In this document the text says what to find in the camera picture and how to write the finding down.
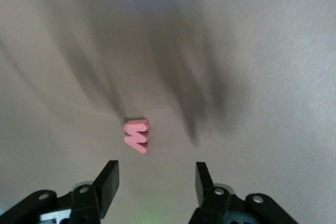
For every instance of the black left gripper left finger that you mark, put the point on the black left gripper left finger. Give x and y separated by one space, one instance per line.
105 192

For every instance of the red foam letter w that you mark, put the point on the red foam letter w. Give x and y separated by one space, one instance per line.
137 136

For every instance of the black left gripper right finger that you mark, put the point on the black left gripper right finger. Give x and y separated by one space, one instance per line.
210 195

